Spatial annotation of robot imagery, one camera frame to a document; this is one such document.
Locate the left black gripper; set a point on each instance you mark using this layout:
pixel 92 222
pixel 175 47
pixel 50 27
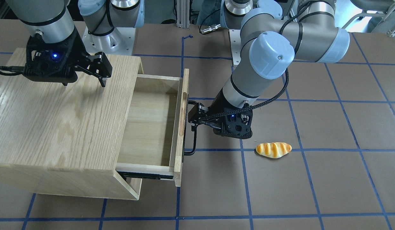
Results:
pixel 218 103

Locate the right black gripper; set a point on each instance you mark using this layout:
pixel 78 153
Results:
pixel 77 48

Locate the light wooden drawer cabinet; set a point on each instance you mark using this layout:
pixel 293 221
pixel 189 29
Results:
pixel 65 140

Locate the toy bread roll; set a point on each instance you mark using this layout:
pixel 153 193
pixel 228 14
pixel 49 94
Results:
pixel 273 150

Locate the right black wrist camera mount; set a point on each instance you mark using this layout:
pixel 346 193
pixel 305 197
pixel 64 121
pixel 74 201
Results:
pixel 49 62

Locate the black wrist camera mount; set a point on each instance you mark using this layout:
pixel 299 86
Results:
pixel 236 125
pixel 49 62

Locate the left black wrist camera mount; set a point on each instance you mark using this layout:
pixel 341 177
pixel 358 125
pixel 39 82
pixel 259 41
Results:
pixel 236 125

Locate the silver cable connector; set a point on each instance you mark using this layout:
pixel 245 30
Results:
pixel 209 29

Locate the aluminium frame post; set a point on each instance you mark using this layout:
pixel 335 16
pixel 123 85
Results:
pixel 182 9

